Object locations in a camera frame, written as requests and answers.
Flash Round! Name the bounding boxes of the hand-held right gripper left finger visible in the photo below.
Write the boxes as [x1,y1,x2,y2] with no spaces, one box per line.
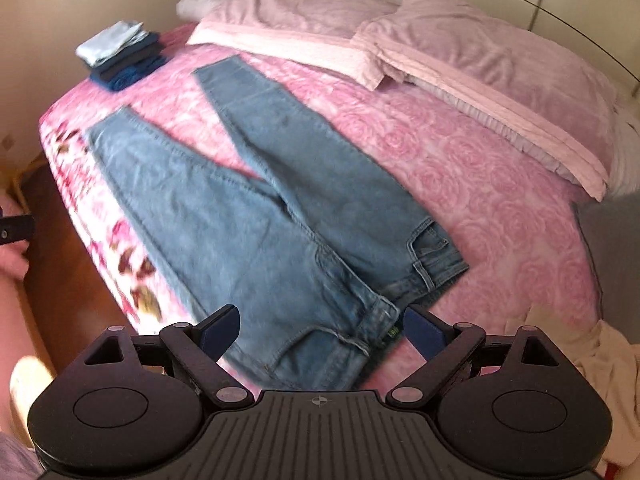
[84,305,251,407]

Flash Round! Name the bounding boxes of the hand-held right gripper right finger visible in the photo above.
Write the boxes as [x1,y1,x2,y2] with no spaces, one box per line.
[389,305,560,407]

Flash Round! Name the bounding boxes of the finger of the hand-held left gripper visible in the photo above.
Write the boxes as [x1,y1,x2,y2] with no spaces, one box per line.
[0,215,36,245]

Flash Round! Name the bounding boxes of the blue denim jeans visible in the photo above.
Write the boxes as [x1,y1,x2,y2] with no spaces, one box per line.
[86,57,470,391]

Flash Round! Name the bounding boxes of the person's left hand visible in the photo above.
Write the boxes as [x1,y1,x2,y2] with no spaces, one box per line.
[0,249,28,281]

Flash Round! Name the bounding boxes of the cream white garment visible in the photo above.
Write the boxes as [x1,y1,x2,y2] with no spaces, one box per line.
[504,304,640,468]

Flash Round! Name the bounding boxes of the light blue folded garment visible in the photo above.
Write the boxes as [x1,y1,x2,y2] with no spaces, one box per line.
[75,20,146,67]

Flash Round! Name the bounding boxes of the grey blue cushion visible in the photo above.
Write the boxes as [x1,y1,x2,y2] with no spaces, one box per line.
[574,199,640,323]

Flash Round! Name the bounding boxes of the navy folded garment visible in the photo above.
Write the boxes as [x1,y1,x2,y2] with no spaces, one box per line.
[95,31,165,73]

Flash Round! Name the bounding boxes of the striped lavender pillow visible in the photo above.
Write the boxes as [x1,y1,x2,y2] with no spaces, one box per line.
[607,102,640,198]

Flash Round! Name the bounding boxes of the pink pillow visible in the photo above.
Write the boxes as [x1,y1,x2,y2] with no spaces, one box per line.
[352,0,617,202]

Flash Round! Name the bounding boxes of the pink pillows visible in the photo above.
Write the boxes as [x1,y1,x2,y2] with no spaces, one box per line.
[187,0,401,92]

